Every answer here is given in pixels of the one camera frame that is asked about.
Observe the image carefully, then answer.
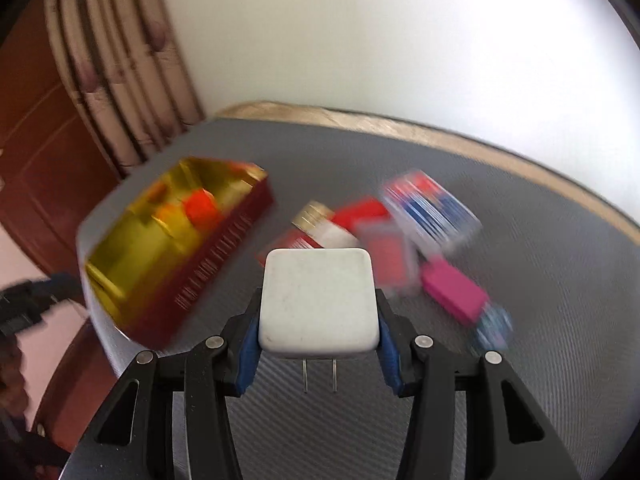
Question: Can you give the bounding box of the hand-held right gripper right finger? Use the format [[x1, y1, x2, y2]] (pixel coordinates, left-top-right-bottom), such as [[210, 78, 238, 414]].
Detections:
[[375, 290, 566, 480]]

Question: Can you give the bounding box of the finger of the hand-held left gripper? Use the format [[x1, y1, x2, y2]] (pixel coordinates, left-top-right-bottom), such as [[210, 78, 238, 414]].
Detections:
[[30, 272, 83, 306]]

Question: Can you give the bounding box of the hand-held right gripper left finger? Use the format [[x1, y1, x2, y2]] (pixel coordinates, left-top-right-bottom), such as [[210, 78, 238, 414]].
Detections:
[[80, 290, 263, 480]]

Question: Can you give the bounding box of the white wall charger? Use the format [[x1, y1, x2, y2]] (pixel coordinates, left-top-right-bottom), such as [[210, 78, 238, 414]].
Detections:
[[257, 248, 379, 393]]

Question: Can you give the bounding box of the pink block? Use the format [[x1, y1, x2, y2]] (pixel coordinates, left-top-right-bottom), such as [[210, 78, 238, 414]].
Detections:
[[421, 259, 490, 325]]

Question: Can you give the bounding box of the red tin box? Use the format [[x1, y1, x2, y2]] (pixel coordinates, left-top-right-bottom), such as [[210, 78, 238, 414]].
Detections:
[[85, 157, 275, 348]]

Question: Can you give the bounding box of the clear case with red insert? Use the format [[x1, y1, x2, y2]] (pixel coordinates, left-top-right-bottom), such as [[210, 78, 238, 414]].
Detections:
[[357, 225, 423, 296]]

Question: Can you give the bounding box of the small blue round toy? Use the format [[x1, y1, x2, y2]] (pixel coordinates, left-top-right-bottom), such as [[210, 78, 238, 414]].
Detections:
[[470, 305, 513, 351]]

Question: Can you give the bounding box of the red cardboard box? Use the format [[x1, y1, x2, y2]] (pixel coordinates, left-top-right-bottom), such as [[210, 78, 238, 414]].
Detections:
[[320, 197, 393, 251]]

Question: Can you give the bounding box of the gold cap lipstick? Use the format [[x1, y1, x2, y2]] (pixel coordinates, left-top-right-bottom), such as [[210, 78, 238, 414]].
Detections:
[[257, 201, 336, 267]]

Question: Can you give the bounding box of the brown wooden cabinet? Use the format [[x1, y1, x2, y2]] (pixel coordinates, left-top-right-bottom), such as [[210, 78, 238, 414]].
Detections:
[[0, 35, 121, 281]]

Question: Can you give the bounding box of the grey honeycomb mat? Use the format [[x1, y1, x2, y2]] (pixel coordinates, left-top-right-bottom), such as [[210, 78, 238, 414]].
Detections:
[[75, 117, 640, 480]]

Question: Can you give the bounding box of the patterned curtain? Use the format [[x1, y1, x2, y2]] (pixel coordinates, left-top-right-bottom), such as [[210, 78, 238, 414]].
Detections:
[[42, 0, 206, 181]]

